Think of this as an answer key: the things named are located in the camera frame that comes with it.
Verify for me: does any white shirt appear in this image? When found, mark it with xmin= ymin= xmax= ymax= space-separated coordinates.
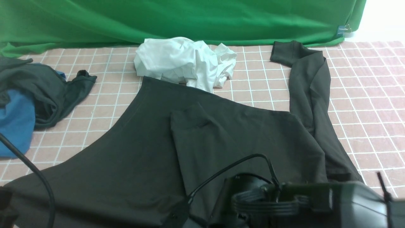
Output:
xmin=134 ymin=37 xmax=237 ymax=93

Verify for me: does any dark teal shirt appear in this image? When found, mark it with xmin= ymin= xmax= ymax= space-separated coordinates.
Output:
xmin=0 ymin=57 xmax=97 ymax=129

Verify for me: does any green backdrop cloth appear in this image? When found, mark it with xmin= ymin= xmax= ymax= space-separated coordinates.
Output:
xmin=0 ymin=0 xmax=366 ymax=57

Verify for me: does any metal binder clip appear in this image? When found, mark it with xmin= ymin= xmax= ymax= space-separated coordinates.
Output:
xmin=336 ymin=24 xmax=352 ymax=37

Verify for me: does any dark gray long-sleeve top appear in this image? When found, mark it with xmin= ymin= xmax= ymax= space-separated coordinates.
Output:
xmin=3 ymin=41 xmax=364 ymax=228

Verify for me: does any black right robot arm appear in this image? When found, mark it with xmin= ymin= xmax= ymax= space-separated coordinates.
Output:
xmin=207 ymin=173 xmax=405 ymax=228

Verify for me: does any blue t-shirt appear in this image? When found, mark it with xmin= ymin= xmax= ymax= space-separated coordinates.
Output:
xmin=0 ymin=63 xmax=66 ymax=159

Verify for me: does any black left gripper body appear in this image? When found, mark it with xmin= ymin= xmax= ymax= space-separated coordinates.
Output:
xmin=0 ymin=187 xmax=19 ymax=228

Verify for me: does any black zip tie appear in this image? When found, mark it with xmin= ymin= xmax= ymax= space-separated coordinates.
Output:
xmin=376 ymin=172 xmax=394 ymax=228

